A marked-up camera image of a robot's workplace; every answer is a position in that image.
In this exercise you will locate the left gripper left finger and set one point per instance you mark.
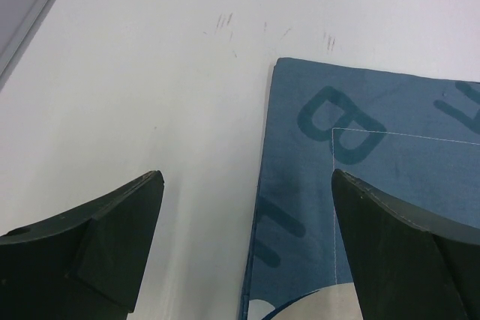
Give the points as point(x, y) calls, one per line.
point(84, 263)

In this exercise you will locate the blue cartoon placemat cloth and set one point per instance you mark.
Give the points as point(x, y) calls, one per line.
point(412, 137)

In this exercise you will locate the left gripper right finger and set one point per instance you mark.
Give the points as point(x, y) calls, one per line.
point(406, 262)

